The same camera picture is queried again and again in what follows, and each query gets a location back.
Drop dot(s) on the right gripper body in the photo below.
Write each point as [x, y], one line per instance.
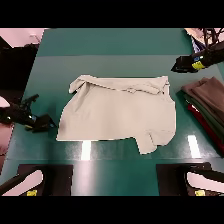
[184, 64]

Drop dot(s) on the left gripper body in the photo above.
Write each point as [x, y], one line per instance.
[44, 122]

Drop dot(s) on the cream shirt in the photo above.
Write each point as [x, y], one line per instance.
[116, 113]

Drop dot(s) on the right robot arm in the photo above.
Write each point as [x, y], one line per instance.
[213, 53]

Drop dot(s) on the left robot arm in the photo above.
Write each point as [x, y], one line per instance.
[15, 115]

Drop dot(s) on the brown garment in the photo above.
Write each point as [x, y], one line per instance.
[208, 91]

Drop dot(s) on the dark green garment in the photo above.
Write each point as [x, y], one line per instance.
[201, 108]

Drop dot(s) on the red garment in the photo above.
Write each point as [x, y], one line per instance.
[201, 120]

